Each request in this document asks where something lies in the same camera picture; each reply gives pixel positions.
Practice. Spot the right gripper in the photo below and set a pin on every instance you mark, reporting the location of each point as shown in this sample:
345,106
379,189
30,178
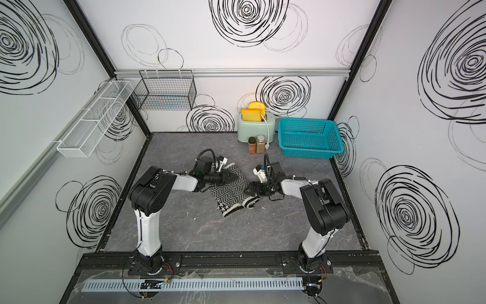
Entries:
258,189

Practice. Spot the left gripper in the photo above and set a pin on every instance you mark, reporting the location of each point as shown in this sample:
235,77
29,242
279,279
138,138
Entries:
224,174

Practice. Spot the black white knitted scarf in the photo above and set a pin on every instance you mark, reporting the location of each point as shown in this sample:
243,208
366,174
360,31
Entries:
231,197

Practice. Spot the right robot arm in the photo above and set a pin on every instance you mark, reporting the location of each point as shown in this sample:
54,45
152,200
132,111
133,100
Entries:
324,206

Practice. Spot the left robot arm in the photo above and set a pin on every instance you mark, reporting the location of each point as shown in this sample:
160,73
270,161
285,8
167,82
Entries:
150,193

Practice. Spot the teal plastic basket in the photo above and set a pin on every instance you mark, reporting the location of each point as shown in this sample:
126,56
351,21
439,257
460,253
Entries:
310,138

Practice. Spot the silver lid spice jar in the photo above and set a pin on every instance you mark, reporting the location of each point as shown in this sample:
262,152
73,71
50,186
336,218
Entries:
260,144

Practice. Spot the dark lid spice jar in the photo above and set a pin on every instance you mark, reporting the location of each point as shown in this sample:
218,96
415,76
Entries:
252,145

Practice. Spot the mint green toaster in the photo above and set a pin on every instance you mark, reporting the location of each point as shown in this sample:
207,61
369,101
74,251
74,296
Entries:
245,129

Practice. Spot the front yellow toast slice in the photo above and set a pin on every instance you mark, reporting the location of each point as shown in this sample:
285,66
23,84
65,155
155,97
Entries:
251,115

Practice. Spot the yellow toast slice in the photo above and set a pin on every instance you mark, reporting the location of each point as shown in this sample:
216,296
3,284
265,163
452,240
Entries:
251,115
258,105

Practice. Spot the rear yellow toast slice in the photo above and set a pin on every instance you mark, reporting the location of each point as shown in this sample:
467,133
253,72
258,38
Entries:
258,105

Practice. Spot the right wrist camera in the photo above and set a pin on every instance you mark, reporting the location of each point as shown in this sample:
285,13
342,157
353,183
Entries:
260,172

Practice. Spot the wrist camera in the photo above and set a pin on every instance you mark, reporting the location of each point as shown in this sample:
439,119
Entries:
220,163
260,172

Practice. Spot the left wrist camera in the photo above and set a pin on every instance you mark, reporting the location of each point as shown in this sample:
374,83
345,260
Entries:
220,163

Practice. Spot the black wire wall basket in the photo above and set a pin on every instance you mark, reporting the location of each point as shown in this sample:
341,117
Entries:
165,90

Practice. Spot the grey slotted cable duct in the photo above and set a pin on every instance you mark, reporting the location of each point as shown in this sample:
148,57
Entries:
205,284

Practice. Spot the white wire wall shelf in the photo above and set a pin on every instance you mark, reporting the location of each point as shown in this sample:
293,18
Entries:
83,138

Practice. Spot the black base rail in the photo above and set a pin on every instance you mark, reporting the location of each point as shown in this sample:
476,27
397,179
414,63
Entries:
178,263

